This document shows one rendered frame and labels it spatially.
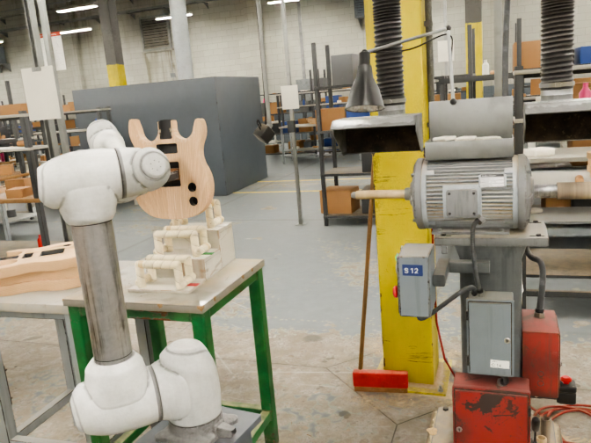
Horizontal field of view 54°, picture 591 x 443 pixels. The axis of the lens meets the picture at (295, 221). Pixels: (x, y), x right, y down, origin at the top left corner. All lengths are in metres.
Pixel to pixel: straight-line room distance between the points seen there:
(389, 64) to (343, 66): 4.97
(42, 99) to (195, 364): 2.20
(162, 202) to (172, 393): 0.99
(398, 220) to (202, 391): 1.69
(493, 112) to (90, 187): 1.35
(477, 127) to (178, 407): 1.34
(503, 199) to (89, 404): 1.37
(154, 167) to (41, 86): 2.09
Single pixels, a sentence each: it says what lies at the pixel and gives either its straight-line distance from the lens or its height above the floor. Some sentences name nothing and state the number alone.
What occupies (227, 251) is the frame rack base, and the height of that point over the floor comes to 0.99.
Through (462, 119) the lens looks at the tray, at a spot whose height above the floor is 1.50.
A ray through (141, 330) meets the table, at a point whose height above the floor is 0.57.
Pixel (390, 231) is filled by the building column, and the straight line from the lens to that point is 3.08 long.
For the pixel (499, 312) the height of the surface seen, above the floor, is 0.89.
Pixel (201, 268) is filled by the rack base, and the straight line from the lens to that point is 2.36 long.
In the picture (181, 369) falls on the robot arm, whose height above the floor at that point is 0.93.
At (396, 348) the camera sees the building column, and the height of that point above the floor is 0.23.
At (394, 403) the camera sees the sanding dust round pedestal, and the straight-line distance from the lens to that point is 3.24.
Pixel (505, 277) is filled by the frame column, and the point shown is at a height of 0.98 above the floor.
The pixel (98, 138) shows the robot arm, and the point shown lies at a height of 1.54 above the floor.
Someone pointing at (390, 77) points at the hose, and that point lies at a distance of 2.13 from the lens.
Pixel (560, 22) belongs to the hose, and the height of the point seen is 1.78.
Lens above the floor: 1.63
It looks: 12 degrees down
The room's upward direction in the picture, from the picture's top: 5 degrees counter-clockwise
